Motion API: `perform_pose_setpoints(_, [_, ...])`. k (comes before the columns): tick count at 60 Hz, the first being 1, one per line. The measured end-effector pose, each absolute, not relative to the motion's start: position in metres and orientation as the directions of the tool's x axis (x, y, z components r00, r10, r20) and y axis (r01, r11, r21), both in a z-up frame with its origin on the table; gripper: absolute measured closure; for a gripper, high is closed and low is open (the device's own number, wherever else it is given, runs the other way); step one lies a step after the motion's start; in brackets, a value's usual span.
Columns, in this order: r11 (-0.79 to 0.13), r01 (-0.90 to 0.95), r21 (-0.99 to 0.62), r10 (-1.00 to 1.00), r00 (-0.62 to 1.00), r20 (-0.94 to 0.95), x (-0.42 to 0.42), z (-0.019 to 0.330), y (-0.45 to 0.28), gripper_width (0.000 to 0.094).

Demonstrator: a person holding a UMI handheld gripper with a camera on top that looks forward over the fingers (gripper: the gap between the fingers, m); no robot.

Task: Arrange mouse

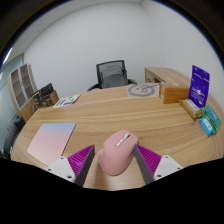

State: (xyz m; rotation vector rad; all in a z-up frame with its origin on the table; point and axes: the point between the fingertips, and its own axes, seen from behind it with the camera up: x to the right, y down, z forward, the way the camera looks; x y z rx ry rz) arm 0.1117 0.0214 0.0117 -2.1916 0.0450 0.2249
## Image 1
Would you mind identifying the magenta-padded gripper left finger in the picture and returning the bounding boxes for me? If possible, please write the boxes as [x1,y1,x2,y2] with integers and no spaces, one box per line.
[46,144,96,187]

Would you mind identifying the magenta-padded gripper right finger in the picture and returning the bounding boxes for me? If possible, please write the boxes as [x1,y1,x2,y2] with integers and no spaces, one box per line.
[133,144,184,185]

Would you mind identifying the pink computer mouse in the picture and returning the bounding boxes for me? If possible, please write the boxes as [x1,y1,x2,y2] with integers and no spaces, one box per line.
[97,129,139,177]

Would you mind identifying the pink blue gradient mouse pad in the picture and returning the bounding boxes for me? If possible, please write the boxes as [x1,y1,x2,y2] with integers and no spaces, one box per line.
[26,122,77,167]

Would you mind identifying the blue packet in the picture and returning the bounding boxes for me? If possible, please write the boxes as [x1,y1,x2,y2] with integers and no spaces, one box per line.
[199,117,214,138]

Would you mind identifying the black padded chair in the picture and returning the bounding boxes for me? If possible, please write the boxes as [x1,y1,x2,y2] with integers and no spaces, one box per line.
[1,113,26,159]

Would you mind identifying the beige small box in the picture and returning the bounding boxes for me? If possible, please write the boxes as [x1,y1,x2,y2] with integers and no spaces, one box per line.
[179,98,203,120]

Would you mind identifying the green white leaflet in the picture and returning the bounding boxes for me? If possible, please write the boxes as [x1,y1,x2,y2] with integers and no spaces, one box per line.
[53,93,82,108]

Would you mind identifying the large brown cardboard box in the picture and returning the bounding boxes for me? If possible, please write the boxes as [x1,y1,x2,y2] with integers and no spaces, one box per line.
[39,90,60,109]

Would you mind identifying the orange wooden box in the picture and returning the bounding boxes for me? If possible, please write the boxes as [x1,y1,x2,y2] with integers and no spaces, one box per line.
[159,81,190,105]

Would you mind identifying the small dark brown box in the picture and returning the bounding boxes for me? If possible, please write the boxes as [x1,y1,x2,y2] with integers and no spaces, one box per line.
[32,94,43,112]

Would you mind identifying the grey circle print sheet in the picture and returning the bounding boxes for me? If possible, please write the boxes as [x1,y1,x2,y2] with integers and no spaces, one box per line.
[126,83,160,99]

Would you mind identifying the black cardboard box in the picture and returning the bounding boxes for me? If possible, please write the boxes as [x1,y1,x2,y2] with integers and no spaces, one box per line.
[38,83,55,98]

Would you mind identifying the purple package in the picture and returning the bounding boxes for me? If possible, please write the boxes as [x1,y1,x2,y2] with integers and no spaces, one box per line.
[188,64,211,109]

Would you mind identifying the wooden side desk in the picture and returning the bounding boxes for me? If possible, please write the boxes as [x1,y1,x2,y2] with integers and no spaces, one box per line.
[144,66,193,88]

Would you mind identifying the wooden shelf unit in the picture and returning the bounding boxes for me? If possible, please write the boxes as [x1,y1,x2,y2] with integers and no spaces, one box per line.
[7,63,38,123]

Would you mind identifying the grey backpack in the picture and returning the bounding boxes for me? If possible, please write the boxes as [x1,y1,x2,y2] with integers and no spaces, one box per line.
[101,64,128,89]

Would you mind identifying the black mesh office chair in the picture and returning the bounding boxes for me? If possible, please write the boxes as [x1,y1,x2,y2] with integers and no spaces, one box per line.
[87,59,138,92]

